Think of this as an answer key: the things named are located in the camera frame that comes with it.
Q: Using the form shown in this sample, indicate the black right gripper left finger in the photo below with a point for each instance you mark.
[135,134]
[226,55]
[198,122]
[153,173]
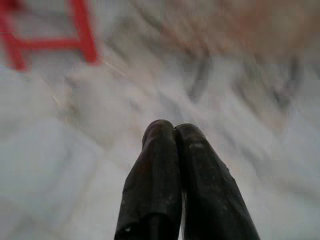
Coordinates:
[155,175]

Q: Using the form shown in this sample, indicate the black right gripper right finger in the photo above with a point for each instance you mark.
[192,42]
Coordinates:
[210,187]

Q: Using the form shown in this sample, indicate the red plastic stool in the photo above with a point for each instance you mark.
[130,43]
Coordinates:
[50,43]

